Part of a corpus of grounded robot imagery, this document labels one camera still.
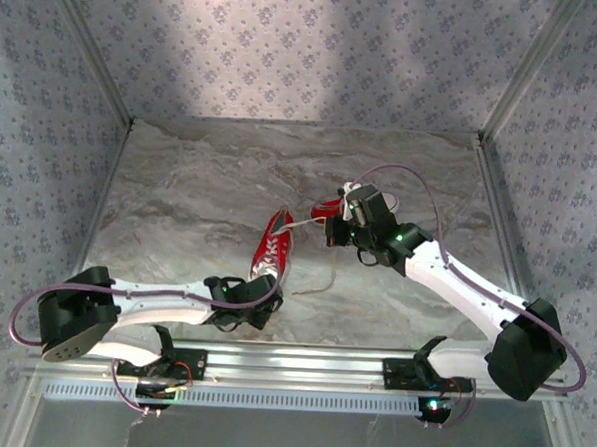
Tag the white shoelace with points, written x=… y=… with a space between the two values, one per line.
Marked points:
x=298 y=225
x=333 y=273

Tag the red canvas sneaker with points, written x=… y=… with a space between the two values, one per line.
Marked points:
x=272 y=252
x=329 y=209

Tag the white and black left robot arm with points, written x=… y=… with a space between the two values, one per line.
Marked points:
x=164 y=304

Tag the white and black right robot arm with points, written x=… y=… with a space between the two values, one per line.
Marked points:
x=455 y=287

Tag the grey metal panel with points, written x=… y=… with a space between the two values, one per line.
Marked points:
x=292 y=438

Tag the black controller board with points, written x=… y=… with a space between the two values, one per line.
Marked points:
x=154 y=393
x=434 y=408

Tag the aluminium mounting rail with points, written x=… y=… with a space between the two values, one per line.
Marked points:
x=296 y=366

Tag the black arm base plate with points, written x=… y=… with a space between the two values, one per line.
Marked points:
x=196 y=363
x=396 y=374

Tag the aluminium side rail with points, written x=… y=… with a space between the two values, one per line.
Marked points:
x=501 y=219
x=101 y=203

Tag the aluminium frame post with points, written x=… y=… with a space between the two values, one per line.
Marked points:
x=527 y=70

